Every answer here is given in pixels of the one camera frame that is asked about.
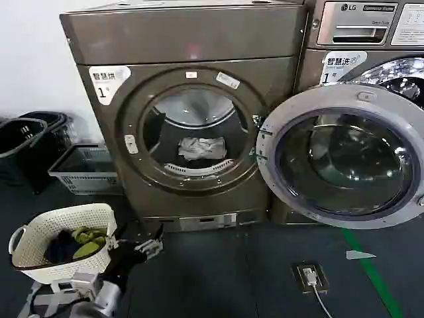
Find green cloth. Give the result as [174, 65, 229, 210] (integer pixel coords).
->
[70, 225, 109, 260]

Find white perforated laundry basket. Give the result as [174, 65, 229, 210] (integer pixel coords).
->
[8, 203, 118, 284]

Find black plastic laundry basket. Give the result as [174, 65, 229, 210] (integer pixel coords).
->
[18, 111, 80, 196]
[0, 118, 49, 184]

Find white crumpled cloth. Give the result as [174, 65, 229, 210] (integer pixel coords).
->
[178, 136, 228, 162]

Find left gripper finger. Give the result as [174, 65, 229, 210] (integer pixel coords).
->
[134, 223, 165, 252]
[142, 245, 164, 262]

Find grey slatted plastic crate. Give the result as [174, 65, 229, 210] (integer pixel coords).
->
[47, 143, 125, 196]

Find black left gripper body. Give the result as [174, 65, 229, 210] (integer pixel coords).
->
[115, 238, 148, 266]

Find dark navy cloth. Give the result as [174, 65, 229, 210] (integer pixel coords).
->
[44, 229, 80, 263]

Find grey front-load dryer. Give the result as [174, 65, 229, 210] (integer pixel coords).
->
[59, 0, 311, 233]

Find grey washer with control panel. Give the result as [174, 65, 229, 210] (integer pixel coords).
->
[299, 0, 424, 226]

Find round glass dryer door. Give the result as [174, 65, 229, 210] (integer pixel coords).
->
[255, 84, 424, 230]

